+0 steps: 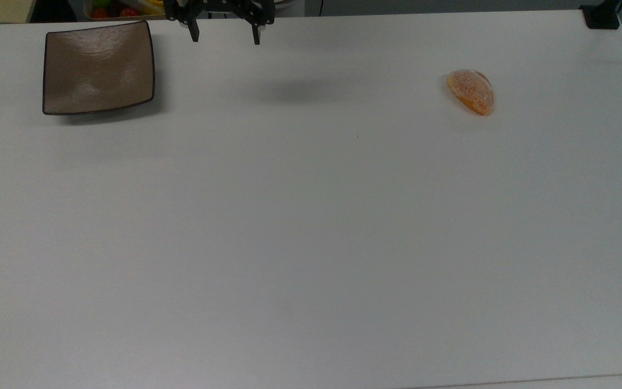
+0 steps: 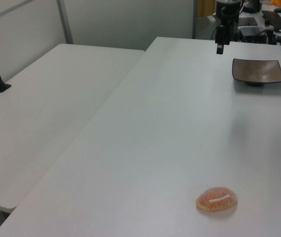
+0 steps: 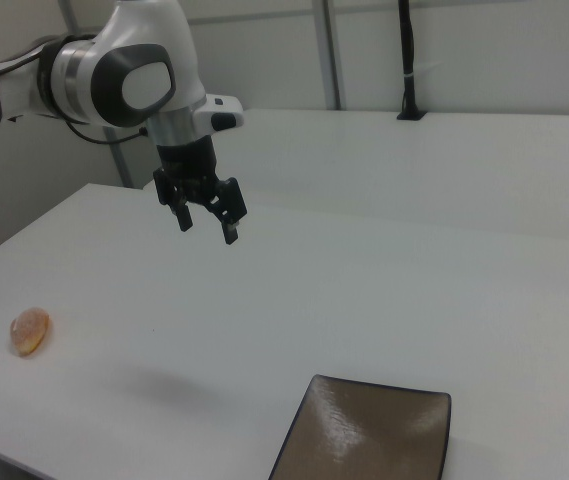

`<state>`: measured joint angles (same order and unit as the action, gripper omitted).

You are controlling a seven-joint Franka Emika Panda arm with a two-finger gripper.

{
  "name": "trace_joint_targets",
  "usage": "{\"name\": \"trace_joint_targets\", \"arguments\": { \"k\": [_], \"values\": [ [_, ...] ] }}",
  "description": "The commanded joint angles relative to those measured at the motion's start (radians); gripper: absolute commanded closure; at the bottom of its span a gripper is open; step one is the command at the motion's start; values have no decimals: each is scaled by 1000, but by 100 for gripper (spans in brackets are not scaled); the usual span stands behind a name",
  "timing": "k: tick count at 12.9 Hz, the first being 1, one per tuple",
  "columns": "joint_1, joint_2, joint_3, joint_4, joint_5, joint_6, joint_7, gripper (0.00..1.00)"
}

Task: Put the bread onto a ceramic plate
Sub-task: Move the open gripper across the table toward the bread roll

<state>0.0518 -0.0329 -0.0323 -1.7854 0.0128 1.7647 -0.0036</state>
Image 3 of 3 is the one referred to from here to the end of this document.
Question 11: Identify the brown rectangular ceramic plate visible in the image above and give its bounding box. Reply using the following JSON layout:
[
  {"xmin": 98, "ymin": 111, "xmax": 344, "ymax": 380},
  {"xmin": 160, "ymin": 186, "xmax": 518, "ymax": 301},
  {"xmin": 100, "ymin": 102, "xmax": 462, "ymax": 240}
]
[{"xmin": 267, "ymin": 373, "xmax": 453, "ymax": 480}]

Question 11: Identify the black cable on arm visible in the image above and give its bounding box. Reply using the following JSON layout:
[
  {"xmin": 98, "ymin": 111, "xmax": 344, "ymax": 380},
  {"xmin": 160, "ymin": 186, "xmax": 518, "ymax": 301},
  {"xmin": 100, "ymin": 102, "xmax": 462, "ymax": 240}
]
[{"xmin": 61, "ymin": 115, "xmax": 148, "ymax": 147}]

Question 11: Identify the round golden bread bun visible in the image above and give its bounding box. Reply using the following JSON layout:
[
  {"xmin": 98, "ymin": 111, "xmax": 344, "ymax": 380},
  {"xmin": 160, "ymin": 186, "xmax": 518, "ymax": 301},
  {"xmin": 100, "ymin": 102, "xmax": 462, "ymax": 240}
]
[{"xmin": 9, "ymin": 306, "xmax": 54, "ymax": 358}]

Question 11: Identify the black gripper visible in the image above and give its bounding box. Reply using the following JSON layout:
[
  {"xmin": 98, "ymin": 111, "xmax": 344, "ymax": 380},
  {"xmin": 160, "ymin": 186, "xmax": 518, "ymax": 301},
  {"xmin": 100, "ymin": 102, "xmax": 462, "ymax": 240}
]
[{"xmin": 152, "ymin": 135, "xmax": 247, "ymax": 247}]

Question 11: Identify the black pole with base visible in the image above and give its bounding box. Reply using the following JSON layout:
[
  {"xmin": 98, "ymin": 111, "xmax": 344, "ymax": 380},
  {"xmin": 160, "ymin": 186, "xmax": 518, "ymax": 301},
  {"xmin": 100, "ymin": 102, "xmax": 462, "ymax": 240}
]
[{"xmin": 395, "ymin": 0, "xmax": 428, "ymax": 123}]

